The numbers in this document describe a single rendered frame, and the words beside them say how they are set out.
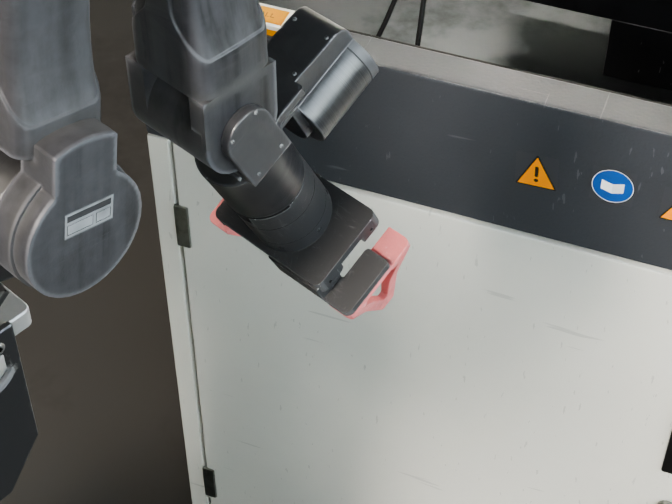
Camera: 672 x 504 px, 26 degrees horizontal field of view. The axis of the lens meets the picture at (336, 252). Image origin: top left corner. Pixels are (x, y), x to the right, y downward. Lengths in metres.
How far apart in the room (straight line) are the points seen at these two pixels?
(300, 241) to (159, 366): 1.36
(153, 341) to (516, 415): 0.90
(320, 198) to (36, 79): 0.30
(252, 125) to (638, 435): 0.83
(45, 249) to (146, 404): 1.53
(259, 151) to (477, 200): 0.56
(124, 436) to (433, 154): 1.01
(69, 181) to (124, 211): 0.05
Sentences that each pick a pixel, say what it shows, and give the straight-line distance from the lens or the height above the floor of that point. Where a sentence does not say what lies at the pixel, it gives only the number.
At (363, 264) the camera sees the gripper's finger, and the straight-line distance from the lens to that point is 0.99.
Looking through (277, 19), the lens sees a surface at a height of 0.96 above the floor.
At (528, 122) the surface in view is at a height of 0.93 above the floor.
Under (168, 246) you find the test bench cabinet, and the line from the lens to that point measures 1.61.
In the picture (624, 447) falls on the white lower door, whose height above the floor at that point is 0.52.
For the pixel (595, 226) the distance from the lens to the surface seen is 1.37.
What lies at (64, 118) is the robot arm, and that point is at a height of 1.30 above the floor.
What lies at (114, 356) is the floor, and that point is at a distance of 2.35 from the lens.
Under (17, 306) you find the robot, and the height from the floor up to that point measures 1.04.
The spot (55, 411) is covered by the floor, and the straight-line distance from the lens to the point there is 2.29.
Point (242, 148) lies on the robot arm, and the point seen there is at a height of 1.21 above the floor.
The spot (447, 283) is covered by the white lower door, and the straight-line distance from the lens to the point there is 1.48.
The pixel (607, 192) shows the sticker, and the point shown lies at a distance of 1.34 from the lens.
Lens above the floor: 1.77
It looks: 46 degrees down
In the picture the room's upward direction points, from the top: straight up
